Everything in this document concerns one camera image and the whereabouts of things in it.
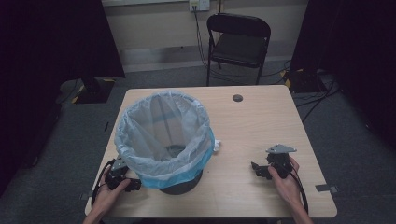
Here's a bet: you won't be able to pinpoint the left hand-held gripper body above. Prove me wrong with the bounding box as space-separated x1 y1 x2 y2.
105 155 131 191

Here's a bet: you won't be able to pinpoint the bin with blue liner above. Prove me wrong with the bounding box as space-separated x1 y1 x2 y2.
113 89 217 189

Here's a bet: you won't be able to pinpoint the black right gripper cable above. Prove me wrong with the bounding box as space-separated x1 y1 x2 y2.
279 164 310 215

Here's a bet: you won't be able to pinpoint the person's left hand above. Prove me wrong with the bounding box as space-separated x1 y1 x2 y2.
92 169 132 217

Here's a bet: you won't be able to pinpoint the dark grey trash can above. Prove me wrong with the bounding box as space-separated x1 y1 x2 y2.
158 143 204 196

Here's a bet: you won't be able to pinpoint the black floor cables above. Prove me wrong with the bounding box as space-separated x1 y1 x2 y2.
292 74 344 124

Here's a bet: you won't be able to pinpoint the person's right hand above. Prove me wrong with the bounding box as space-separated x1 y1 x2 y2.
267 156 302 207

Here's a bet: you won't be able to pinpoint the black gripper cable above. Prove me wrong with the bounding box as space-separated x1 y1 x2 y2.
279 164 310 215
91 158 117 207

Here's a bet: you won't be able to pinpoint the black box with yellow stripes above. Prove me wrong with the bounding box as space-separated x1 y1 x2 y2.
279 68 329 94

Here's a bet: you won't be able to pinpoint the black folding chair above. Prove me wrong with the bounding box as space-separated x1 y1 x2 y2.
205 12 272 87

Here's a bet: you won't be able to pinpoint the black stand base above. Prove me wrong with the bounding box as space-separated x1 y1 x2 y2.
74 77 116 105

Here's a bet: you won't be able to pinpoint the white wall outlet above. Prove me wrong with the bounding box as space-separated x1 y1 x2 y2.
189 0 211 13

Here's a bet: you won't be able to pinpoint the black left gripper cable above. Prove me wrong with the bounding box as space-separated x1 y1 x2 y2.
91 158 117 207

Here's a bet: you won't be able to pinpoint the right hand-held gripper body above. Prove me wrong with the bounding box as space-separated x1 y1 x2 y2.
265 143 297 180

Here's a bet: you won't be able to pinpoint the black curtain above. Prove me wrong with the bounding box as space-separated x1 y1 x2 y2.
290 0 396 150
0 0 126 197

